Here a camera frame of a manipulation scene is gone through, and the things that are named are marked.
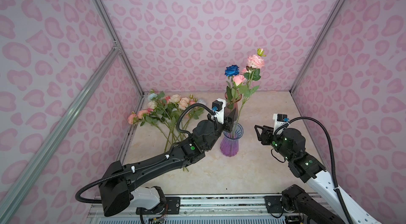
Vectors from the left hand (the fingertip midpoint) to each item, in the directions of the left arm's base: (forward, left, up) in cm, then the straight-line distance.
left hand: (232, 105), depth 65 cm
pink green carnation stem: (+20, +52, -33) cm, 65 cm away
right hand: (-3, -13, -12) cm, 18 cm away
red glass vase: (+4, -1, -7) cm, 8 cm away
